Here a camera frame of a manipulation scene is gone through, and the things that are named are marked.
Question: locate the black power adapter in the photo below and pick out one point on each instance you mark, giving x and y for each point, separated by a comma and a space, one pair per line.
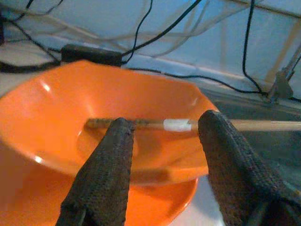
89, 54

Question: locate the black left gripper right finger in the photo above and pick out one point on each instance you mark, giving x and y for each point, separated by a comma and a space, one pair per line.
235, 169

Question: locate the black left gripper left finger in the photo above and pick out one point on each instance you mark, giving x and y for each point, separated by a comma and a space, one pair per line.
105, 176

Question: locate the orange plastic bowl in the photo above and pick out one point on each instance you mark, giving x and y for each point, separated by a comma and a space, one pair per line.
58, 113

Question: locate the orange plastic plate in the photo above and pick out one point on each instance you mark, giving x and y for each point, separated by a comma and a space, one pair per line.
152, 202

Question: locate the stainless steel sink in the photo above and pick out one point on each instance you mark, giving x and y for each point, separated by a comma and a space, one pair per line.
270, 150

